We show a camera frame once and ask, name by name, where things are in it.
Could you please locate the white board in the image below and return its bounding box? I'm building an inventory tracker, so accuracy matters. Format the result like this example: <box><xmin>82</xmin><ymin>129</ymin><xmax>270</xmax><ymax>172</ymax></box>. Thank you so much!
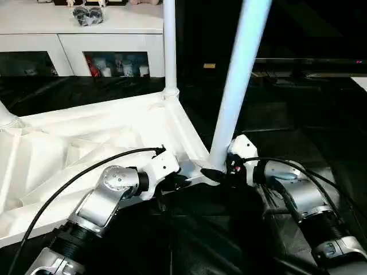
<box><xmin>350</xmin><ymin>76</ymin><xmax>367</xmax><ymax>91</ymax></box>

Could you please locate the white plastic table top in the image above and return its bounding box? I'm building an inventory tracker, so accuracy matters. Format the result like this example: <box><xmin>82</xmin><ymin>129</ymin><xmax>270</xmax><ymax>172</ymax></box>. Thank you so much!
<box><xmin>0</xmin><ymin>91</ymin><xmax>224</xmax><ymax>248</ymax></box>

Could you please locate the white glass-door cabinet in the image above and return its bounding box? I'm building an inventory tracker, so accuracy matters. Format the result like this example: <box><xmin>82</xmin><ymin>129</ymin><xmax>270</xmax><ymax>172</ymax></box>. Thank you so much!
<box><xmin>0</xmin><ymin>0</ymin><xmax>167</xmax><ymax>78</ymax></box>

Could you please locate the red item in cabinet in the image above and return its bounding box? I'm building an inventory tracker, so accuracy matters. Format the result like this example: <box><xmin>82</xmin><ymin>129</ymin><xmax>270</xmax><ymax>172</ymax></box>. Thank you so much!
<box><xmin>87</xmin><ymin>56</ymin><xmax>101</xmax><ymax>77</ymax></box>

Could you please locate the black table mat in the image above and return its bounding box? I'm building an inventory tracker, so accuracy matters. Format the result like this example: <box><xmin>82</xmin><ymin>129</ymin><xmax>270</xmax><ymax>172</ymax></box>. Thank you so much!
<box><xmin>0</xmin><ymin>74</ymin><xmax>367</xmax><ymax>275</ymax></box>

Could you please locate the black bundle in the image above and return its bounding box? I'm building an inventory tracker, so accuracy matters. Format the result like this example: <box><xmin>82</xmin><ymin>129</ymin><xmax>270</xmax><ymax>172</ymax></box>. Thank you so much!
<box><xmin>71</xmin><ymin>6</ymin><xmax>104</xmax><ymax>28</ymax></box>

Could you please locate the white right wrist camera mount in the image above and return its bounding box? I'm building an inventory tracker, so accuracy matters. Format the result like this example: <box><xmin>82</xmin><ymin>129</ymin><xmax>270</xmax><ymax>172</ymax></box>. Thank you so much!
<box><xmin>228</xmin><ymin>133</ymin><xmax>259</xmax><ymax>187</ymax></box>

